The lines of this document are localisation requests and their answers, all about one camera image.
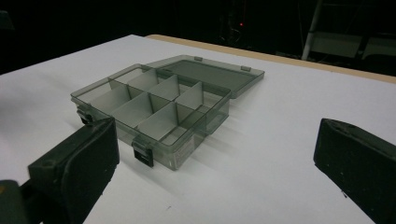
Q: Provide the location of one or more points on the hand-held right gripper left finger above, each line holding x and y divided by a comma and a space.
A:
77, 174

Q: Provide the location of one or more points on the white metal stand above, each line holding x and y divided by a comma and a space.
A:
339, 40

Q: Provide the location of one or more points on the clear grey compartment organizer box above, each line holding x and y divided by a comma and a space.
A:
162, 105

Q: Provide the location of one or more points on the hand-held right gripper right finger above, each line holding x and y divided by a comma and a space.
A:
358, 161

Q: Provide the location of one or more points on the dark equipment with red light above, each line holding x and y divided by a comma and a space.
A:
232, 26

